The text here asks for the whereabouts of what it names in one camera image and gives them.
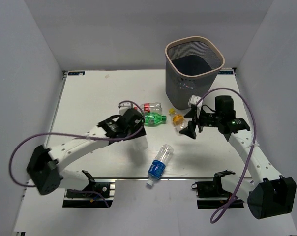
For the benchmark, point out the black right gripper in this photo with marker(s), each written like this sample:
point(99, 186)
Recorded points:
point(190, 130)

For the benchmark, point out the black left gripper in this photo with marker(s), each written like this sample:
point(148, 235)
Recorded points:
point(139, 131)

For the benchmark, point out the clear bottle yellow label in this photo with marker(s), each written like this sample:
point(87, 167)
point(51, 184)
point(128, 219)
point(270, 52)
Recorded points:
point(178, 120)

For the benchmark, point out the clear bottle blue white label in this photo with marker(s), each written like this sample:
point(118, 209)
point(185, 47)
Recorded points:
point(140, 143)

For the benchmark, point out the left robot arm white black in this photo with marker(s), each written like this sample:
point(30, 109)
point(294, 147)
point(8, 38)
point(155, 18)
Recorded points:
point(47, 166)

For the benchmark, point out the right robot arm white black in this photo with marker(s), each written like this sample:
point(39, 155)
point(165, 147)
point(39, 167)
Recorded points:
point(270, 194)

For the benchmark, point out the grey mesh waste bin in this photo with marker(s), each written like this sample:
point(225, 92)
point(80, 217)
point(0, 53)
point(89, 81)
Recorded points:
point(192, 64)

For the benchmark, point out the green bottle in pile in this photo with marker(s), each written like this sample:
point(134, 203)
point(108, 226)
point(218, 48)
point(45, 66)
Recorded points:
point(154, 119)

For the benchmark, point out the clear bottle red cap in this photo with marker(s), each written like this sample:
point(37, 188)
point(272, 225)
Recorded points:
point(152, 107)

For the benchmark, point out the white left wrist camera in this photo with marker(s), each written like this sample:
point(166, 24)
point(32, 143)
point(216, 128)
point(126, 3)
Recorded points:
point(124, 106)

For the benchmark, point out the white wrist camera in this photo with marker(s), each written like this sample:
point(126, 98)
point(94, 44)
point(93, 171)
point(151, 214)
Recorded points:
point(124, 106)
point(195, 101)

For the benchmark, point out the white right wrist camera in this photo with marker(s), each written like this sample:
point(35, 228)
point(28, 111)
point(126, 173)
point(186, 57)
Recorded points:
point(195, 101)

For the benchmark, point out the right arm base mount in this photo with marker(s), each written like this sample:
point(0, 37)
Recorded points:
point(208, 197)

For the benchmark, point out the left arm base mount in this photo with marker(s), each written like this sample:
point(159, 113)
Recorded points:
point(99, 195)

